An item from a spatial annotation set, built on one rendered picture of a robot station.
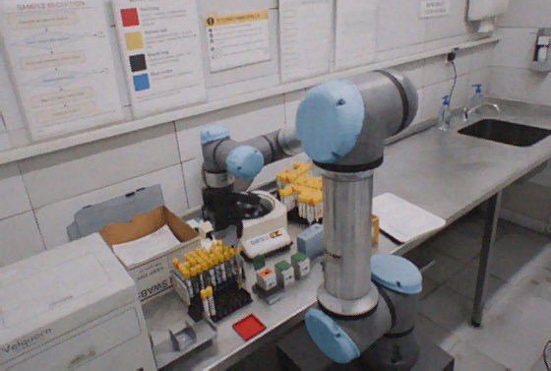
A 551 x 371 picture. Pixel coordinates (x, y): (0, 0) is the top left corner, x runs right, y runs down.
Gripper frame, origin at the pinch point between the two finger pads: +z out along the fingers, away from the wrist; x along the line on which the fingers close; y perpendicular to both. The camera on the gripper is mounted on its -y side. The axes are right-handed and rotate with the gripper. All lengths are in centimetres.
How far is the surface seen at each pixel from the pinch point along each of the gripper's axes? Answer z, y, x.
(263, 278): 11.2, -4.3, 6.0
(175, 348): 14.2, 26.0, 9.5
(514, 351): 106, -128, 35
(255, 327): 18.0, 4.8, 13.7
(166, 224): 10.6, 3.7, -42.3
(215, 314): 16.0, 11.3, 4.2
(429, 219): 17, -74, 16
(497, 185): 19, -122, 18
